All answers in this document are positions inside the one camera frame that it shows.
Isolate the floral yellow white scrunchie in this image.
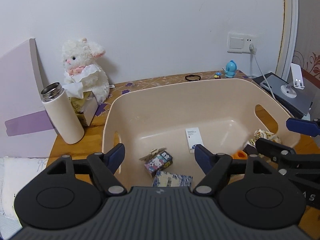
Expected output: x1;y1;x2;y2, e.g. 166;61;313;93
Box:
244;129;281;153

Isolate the orange sock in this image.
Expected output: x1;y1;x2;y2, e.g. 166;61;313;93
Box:
232;150;248;160

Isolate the white hotel supplies box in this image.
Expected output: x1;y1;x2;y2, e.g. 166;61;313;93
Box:
185;127;204;153

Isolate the blue white patterned box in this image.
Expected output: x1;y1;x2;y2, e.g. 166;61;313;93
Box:
152;171;193;187

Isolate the white phone stand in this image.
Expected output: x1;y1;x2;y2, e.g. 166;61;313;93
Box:
280;63;305;99

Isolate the white pillow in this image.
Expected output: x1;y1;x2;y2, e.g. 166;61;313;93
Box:
1;157;48;220

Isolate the purple white headboard panel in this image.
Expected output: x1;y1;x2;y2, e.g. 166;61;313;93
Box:
1;38;57;158

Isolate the tissue box with tissue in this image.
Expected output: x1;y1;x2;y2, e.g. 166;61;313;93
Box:
62;64;101;127

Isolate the blue elephant figurine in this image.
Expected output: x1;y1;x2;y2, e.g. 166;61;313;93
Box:
223;60;237;78

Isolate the small colourful toy figure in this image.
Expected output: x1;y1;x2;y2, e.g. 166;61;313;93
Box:
214;72;222;79

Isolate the hello kitty small box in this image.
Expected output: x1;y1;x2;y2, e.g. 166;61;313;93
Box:
139;148;173;177

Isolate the white thermos bottle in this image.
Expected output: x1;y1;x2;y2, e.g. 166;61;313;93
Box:
40;82;85;145

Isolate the beige plastic storage basket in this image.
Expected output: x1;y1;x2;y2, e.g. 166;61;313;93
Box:
102;79;300;189

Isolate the white plush sheep toy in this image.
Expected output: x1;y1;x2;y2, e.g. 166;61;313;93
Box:
62;38;110;105

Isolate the white charging cable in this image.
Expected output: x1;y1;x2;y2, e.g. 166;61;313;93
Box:
248;43;277;99

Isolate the white wall socket switch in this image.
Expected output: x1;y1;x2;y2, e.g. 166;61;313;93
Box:
227;32;257;54

